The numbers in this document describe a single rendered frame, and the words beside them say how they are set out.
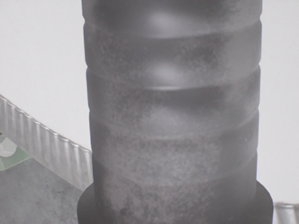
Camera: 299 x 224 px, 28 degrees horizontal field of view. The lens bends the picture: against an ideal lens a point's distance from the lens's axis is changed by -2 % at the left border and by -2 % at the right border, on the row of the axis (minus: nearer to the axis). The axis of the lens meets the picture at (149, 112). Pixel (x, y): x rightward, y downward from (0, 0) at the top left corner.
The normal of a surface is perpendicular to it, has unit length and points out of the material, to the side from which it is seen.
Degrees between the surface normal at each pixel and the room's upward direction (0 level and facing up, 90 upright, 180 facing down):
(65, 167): 91
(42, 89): 90
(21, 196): 0
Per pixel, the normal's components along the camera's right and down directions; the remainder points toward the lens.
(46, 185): 0.61, -0.18
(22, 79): -0.70, 0.34
